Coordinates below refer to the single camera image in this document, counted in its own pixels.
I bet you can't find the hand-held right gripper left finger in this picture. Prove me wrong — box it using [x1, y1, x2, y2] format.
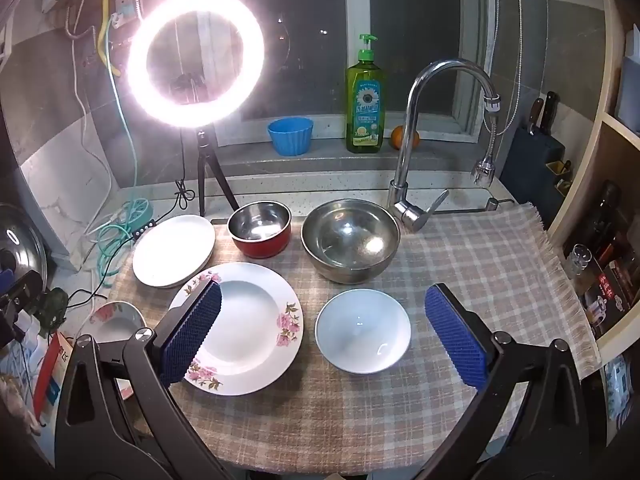
[54, 278, 236, 480]

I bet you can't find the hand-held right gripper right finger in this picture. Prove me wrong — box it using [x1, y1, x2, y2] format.
[420, 283, 598, 480]

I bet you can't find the floral plate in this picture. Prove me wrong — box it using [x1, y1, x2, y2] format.
[168, 262, 304, 397]

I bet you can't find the white plate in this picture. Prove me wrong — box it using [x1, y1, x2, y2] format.
[132, 215, 216, 289]

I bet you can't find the white bowl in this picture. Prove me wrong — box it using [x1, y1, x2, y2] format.
[315, 288, 412, 375]

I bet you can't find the red steel bowl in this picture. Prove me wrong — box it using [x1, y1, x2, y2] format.
[227, 201, 292, 259]

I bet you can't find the large steel bowl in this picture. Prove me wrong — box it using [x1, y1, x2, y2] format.
[300, 199, 402, 285]

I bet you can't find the steel pot lid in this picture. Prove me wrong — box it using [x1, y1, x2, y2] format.
[0, 203, 48, 301]

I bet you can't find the small floral bowl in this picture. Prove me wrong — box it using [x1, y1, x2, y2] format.
[90, 301, 147, 401]

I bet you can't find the red white packet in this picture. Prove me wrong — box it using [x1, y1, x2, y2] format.
[32, 332, 73, 411]

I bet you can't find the plaid cloth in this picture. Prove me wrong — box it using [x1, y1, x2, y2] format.
[107, 202, 601, 480]

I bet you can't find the glass cup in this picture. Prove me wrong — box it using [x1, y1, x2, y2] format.
[565, 243, 593, 278]

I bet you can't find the black tripod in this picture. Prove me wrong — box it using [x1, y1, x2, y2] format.
[196, 127, 241, 218]

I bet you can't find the red printed box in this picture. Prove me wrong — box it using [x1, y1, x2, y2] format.
[582, 260, 640, 341]

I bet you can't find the chrome faucet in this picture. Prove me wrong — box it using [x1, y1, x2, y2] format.
[386, 59, 502, 233]

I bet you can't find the wooden shelf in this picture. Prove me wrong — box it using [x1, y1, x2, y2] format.
[547, 0, 640, 353]

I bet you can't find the dark bottle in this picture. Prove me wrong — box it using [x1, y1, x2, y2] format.
[582, 180, 621, 261]

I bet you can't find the dark knife block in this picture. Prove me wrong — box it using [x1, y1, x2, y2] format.
[512, 127, 573, 196]

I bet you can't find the orange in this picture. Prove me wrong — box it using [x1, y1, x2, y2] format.
[390, 125, 421, 151]

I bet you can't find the blue fluted cup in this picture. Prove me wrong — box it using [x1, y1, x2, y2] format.
[267, 117, 314, 157]

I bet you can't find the green dish soap bottle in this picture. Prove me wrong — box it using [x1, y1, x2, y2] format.
[345, 34, 387, 153]

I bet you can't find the yellow pipe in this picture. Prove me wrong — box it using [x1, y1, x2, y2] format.
[99, 0, 122, 78]

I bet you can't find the teal coiled cable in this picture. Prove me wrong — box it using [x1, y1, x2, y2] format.
[95, 199, 153, 286]

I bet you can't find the black cable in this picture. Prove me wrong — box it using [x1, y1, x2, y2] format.
[65, 177, 197, 311]

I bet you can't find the white cable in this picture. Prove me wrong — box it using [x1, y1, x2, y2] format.
[70, 35, 116, 236]

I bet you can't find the ring light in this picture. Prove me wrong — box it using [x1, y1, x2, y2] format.
[126, 0, 266, 128]

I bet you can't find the bead chain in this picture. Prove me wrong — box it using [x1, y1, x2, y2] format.
[502, 0, 527, 128]

